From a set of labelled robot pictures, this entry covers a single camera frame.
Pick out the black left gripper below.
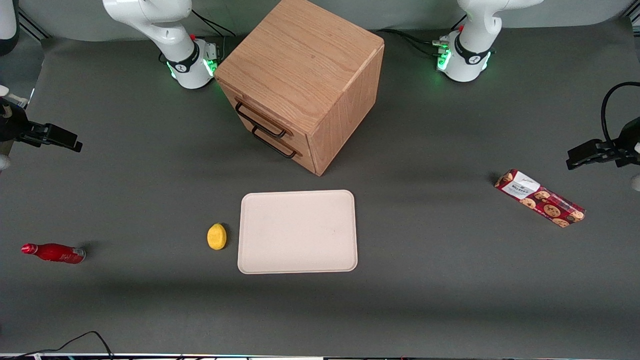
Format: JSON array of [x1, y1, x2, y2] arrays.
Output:
[[566, 117, 640, 171]]

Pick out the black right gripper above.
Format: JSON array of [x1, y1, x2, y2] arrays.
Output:
[[0, 98, 83, 153]]

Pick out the oak wooden drawer cabinet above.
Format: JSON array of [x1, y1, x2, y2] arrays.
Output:
[[214, 0, 386, 177]]

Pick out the white stand object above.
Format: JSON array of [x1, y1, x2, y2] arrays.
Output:
[[0, 84, 29, 109]]

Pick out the red cookie package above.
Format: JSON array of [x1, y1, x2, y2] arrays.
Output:
[[494, 169, 586, 228]]

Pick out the red soda bottle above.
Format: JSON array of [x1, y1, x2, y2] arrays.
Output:
[[21, 243, 87, 265]]

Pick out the yellow lemon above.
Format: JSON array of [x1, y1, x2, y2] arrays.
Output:
[[207, 223, 228, 251]]

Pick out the dark grey table mat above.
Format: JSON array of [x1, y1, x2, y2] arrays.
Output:
[[0, 17, 640, 357]]

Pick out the beige rectangular tray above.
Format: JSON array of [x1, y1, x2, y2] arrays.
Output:
[[237, 189, 359, 275]]

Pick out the thick black looped cable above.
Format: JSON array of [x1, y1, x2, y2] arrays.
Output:
[[601, 81, 640, 146]]

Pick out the black right base cable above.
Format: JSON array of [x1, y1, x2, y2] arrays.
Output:
[[191, 8, 237, 39]]

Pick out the black base cable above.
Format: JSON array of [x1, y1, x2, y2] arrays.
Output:
[[376, 28, 444, 47], [191, 8, 237, 39], [404, 35, 444, 58]]

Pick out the black left base cable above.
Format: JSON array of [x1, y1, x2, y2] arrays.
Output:
[[404, 35, 444, 58], [376, 28, 444, 47]]

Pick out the thin black table-edge cable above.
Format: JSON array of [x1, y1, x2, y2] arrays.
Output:
[[0, 330, 114, 359]]

